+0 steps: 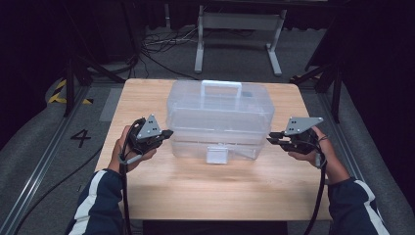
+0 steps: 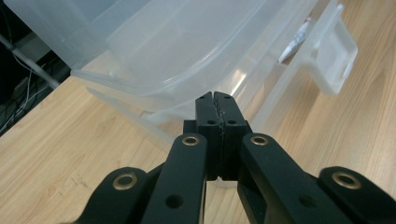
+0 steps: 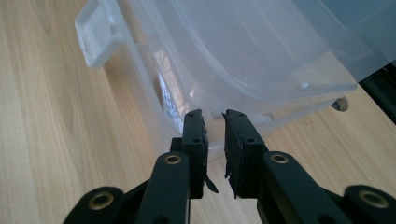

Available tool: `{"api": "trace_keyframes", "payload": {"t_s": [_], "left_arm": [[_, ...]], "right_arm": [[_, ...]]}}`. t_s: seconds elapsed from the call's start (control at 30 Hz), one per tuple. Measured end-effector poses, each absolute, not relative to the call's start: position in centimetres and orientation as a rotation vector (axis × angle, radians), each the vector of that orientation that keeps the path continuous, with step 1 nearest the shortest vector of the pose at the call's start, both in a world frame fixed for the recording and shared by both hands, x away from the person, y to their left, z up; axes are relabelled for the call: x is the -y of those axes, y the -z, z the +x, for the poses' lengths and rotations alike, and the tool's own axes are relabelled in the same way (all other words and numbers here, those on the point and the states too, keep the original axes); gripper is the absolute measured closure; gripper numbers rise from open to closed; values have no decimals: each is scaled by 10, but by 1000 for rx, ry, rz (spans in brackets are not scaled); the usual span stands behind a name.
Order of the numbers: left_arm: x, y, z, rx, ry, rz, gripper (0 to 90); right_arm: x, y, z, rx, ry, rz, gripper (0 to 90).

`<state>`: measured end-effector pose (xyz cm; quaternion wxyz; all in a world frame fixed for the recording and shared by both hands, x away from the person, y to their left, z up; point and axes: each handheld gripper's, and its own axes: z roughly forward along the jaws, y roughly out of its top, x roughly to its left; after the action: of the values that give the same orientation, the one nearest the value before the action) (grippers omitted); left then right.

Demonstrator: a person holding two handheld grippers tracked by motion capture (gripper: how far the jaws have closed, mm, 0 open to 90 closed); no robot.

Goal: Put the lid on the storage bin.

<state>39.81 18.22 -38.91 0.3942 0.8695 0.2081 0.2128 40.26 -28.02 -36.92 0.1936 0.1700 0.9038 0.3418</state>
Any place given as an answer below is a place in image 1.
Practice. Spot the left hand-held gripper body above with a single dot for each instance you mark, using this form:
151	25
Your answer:
143	140

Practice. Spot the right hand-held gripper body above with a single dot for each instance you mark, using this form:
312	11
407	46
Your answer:
301	143

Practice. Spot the clear plastic storage box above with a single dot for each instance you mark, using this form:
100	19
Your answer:
221	117

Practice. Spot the person's left hand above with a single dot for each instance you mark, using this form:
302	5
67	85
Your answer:
119	156

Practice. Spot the person's right hand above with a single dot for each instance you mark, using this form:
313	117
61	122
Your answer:
332	166

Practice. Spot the black metal stand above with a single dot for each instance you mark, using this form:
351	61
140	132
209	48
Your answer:
69	88
336	94

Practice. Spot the yellow black floor tape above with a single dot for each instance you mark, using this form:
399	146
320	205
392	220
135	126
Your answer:
57	97

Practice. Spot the metal floor rail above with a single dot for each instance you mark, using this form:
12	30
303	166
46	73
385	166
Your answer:
42	166
345	143

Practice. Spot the white metal table frame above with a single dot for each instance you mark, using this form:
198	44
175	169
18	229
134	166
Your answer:
239	21

